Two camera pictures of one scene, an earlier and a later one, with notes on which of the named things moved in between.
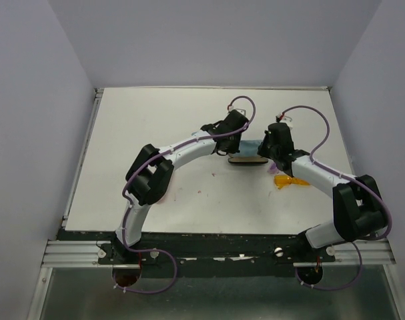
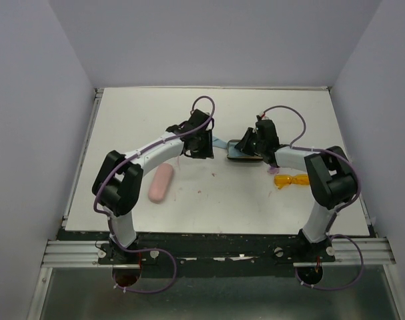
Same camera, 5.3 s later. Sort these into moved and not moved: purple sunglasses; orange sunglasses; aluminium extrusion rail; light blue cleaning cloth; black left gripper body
Moved: black left gripper body; light blue cleaning cloth
Not moved: orange sunglasses; purple sunglasses; aluminium extrusion rail
